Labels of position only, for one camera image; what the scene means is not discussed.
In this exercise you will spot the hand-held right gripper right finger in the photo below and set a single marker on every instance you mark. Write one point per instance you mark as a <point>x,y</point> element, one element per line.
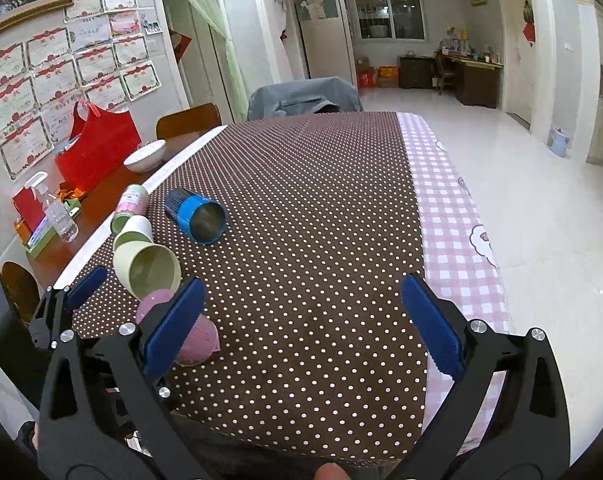
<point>431,330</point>

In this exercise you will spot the red bag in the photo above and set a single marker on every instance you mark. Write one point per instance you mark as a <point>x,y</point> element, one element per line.
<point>99,147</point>

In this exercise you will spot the cream cup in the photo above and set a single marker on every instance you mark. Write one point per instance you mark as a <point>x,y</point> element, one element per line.
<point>134,230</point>

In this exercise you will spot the pink cup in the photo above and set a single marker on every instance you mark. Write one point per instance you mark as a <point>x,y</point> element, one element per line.
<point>201,341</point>

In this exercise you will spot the red box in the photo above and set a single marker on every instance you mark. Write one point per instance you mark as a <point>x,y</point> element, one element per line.
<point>29,207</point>

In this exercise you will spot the orange wrapper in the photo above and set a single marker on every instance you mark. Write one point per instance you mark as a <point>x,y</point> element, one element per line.
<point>71,195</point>

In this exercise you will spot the dark desk chair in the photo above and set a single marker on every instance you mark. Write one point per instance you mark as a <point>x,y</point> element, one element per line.
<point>447,76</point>

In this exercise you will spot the white bowl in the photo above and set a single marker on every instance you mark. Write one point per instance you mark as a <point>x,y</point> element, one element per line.
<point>144,156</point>

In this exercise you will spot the wall of certificates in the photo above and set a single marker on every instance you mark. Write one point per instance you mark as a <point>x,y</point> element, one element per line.
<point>56,80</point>

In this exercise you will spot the white door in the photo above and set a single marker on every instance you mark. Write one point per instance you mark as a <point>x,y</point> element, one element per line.
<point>514,60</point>

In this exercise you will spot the red door decoration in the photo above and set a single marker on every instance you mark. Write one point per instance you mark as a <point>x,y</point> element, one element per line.
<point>179,46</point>

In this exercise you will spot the light green cup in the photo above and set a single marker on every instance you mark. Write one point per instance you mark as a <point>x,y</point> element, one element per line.
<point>149,272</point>

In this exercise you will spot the pink checkered tablecloth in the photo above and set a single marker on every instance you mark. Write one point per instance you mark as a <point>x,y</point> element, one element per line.
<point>451,220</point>

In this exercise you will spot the blue trash bin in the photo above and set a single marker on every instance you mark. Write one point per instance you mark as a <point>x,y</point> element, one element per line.
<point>559,142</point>

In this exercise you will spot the brown polka-dot tablecloth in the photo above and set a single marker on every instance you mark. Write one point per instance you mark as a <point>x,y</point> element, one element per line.
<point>306,235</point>

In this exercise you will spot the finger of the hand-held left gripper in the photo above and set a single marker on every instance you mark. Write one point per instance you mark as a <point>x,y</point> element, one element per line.
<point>87,284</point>

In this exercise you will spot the green tumbler with pink label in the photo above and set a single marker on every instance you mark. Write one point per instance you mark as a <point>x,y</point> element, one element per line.
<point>130,202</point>

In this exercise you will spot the clear spray bottle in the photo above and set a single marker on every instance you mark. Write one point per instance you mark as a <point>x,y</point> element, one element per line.
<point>59,215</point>

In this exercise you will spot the orange carton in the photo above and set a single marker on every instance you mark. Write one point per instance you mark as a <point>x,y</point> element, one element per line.
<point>387,76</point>

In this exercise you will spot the round wooden chair back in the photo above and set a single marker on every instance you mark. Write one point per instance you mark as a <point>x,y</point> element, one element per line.
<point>19,290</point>

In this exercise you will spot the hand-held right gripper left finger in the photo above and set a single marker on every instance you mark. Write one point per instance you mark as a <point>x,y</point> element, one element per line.
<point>174,327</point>

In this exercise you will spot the dark wooden desk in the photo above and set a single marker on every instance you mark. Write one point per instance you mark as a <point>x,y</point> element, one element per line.
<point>476,82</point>

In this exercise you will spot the person's right hand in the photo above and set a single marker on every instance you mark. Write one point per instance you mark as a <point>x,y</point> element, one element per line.
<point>332,473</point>

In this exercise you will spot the blue cup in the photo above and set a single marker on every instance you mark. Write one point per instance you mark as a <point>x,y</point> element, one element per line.
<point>191,212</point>

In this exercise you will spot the red hanging ornament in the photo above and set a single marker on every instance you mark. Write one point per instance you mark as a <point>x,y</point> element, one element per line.
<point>529,30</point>

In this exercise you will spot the green curtain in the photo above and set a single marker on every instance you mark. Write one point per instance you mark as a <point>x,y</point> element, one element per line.
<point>216,20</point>

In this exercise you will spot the grey covered chair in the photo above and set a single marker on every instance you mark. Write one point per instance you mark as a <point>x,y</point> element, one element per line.
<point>304,100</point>

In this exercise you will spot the dark cabinet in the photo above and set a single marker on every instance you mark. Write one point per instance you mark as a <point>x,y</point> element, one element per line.
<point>416,72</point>

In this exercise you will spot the green packet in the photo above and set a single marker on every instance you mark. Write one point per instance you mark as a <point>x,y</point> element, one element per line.
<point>37,240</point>

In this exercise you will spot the white refrigerator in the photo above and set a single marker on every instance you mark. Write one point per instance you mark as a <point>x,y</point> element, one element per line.
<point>326,50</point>

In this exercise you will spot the red carton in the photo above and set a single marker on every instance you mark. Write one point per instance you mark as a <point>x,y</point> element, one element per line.
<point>366,79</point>

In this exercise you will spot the window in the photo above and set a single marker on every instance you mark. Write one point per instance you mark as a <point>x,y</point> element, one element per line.
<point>389,12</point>

